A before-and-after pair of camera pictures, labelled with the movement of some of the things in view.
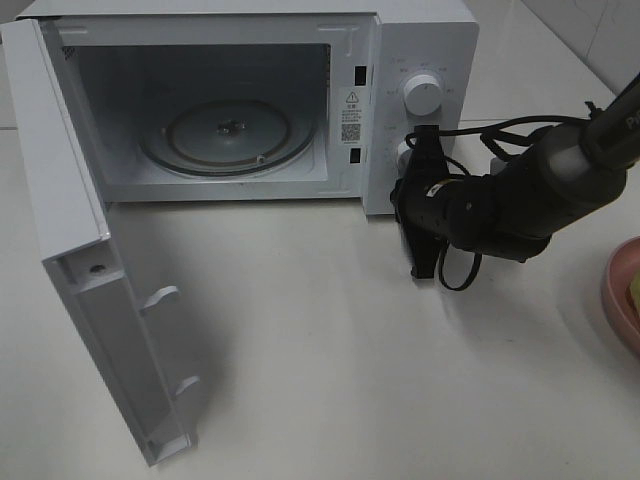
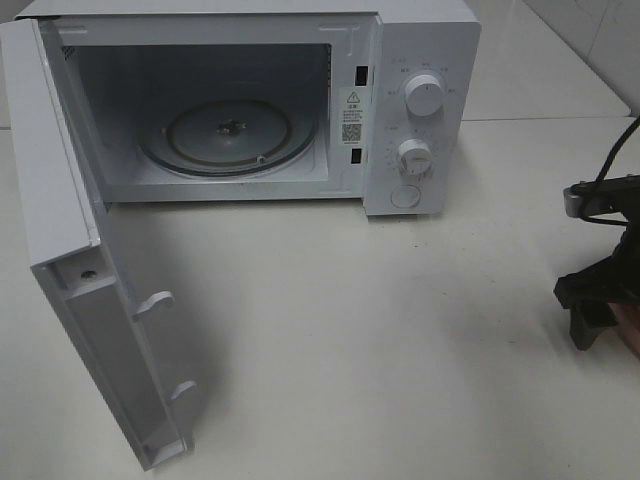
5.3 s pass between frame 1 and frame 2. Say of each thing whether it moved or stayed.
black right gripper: moved
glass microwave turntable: stayed
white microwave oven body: stayed
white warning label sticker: stayed
